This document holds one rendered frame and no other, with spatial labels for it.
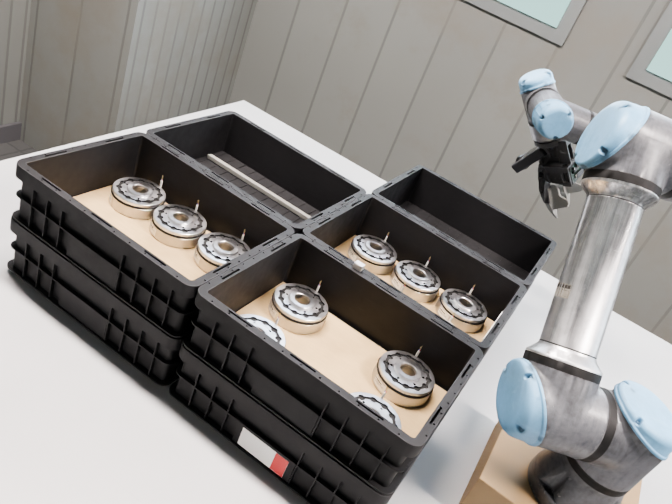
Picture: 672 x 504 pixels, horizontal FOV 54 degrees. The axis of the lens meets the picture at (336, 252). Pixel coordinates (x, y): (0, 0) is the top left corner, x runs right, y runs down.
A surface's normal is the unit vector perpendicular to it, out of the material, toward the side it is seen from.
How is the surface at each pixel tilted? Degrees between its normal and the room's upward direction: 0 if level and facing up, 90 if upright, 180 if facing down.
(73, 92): 90
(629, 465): 93
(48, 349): 0
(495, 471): 4
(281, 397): 90
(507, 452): 4
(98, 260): 90
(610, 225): 58
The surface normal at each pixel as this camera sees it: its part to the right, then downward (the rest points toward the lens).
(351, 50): -0.46, 0.33
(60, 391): 0.33, -0.80
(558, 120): -0.06, 0.54
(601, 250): -0.30, -0.16
